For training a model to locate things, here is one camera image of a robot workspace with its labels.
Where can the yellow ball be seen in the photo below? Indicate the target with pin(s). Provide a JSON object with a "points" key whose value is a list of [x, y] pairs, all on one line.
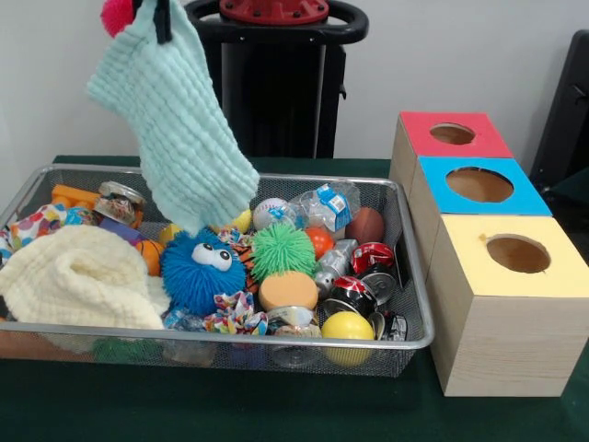
{"points": [[348, 329], [242, 221]]}

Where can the pink spiky ball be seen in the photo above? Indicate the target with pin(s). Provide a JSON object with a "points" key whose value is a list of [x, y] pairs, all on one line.
{"points": [[117, 14]]}

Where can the dark green table cloth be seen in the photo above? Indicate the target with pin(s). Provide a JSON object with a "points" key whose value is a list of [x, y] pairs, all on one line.
{"points": [[276, 405]]}

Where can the mint green cloth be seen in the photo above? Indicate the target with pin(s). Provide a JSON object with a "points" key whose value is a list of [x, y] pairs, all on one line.
{"points": [[179, 129]]}

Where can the blue spiky ball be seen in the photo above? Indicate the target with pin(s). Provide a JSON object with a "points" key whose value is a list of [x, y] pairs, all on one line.
{"points": [[201, 274]]}

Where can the red soda can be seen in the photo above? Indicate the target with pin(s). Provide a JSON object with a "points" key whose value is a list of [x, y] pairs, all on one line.
{"points": [[373, 258]]}

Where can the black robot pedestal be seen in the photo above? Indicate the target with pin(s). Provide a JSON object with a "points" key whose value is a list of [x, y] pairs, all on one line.
{"points": [[276, 101]]}

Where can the clear mesh bin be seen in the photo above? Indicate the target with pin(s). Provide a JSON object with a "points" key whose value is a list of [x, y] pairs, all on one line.
{"points": [[414, 354]]}

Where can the green spiky ball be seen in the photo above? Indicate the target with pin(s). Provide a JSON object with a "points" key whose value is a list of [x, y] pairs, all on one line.
{"points": [[283, 250]]}

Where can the brown toy football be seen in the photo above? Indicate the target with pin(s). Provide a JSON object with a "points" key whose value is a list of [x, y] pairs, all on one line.
{"points": [[365, 226]]}

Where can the cream knitted cloth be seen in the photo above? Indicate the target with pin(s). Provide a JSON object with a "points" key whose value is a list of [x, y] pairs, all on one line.
{"points": [[78, 276]]}

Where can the colourful patterned cloth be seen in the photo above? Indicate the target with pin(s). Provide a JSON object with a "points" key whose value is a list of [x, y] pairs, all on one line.
{"points": [[41, 223]]}

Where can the orange foam disc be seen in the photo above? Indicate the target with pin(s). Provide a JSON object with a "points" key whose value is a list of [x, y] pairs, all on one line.
{"points": [[288, 291]]}

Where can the wooden box with three holes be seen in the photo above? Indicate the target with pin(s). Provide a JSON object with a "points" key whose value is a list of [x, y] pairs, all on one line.
{"points": [[497, 322]]}

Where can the white baseball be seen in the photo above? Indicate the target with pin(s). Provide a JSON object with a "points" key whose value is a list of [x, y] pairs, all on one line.
{"points": [[269, 214]]}

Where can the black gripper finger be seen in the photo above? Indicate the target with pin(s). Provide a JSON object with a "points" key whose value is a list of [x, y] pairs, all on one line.
{"points": [[137, 8], [163, 20]]}

